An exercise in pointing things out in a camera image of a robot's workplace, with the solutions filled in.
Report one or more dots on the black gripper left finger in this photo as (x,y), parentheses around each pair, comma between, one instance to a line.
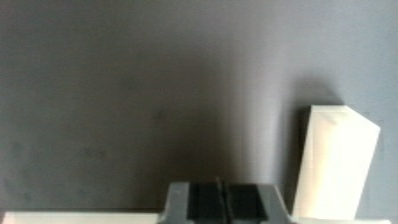
(193,204)

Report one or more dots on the white U-shaped fence frame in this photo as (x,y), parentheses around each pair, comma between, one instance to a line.
(337,159)

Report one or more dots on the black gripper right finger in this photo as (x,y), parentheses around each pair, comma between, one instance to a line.
(255,204)

